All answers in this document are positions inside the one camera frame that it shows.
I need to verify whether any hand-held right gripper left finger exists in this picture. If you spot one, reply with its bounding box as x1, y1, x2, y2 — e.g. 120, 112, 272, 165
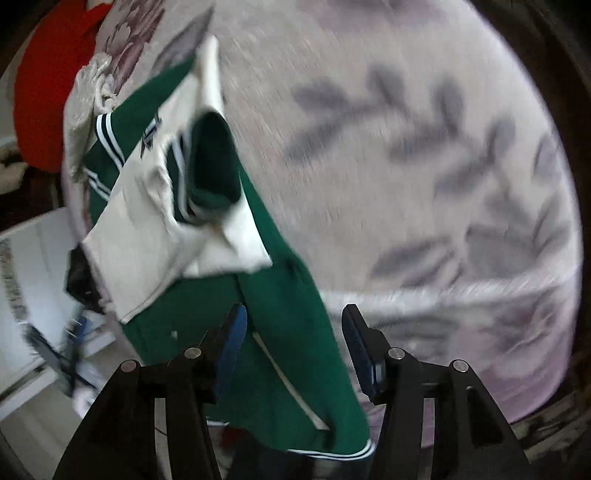
52, 304, 249, 480

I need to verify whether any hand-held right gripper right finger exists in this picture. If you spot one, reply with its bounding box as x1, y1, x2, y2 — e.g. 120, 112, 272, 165
341, 304, 533, 480

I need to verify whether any green jacket with cream sleeves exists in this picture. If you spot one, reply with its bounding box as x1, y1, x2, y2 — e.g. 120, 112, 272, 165
82, 34, 376, 462

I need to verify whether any pile of light clothes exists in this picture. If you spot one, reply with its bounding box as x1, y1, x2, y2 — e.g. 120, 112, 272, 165
0, 148, 29, 195

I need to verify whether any black bag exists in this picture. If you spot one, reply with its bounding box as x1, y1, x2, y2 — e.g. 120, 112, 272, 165
65, 247, 108, 315

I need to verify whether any white cabinet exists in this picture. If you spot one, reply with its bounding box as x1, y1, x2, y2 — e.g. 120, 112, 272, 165
0, 208, 117, 408

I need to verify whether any floral grey pink blanket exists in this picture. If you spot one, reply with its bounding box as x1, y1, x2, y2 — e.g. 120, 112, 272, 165
60, 0, 583, 449

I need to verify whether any cream fluffy cloth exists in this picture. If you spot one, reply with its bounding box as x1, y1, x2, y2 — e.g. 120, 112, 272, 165
64, 52, 122, 182

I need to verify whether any red cloth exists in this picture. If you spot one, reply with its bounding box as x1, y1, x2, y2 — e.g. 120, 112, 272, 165
13, 0, 112, 174

